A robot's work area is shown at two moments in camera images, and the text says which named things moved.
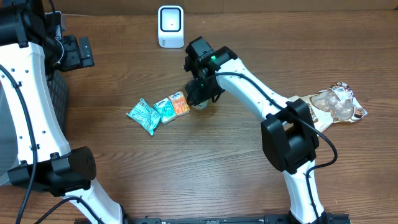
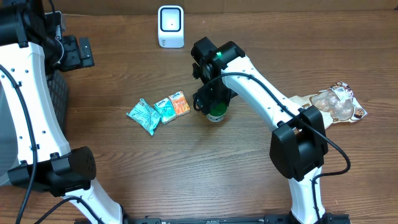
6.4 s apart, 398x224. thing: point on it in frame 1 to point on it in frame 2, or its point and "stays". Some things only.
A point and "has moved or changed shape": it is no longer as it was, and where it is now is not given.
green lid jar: x=201 y=105 has moved or changed shape
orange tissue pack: x=180 y=104 stays
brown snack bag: x=334 y=105 stays
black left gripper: x=76 y=56 stays
